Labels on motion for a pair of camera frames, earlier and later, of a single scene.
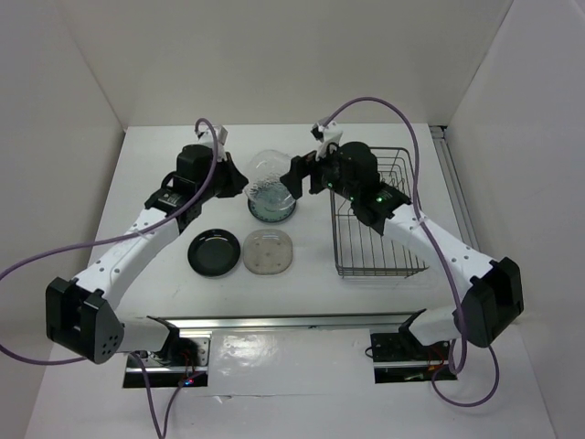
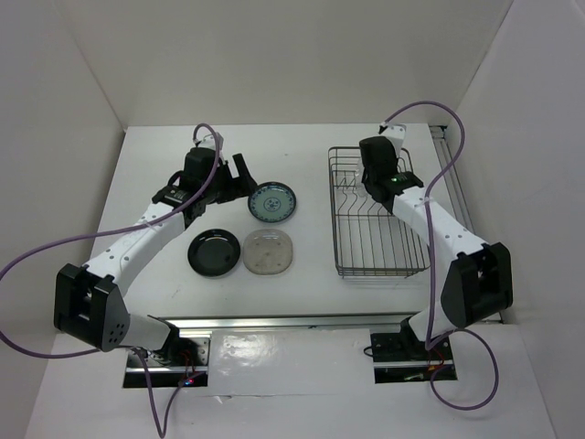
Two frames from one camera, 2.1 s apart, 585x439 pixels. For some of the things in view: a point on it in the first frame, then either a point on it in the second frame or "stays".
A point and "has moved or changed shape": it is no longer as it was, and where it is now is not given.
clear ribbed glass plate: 263,187 has moved or changed shape
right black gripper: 303,165 -> 395,155
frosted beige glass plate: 267,251 stays
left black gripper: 236,180 stays
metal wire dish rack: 359,249 stays
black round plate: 214,252 stays
